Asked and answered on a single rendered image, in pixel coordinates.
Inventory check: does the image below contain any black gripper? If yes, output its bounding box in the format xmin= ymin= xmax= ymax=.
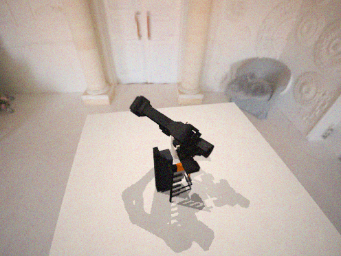
xmin=173 ymin=139 xmax=200 ymax=174

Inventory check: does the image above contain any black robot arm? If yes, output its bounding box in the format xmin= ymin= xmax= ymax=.
xmin=129 ymin=95 xmax=215 ymax=158

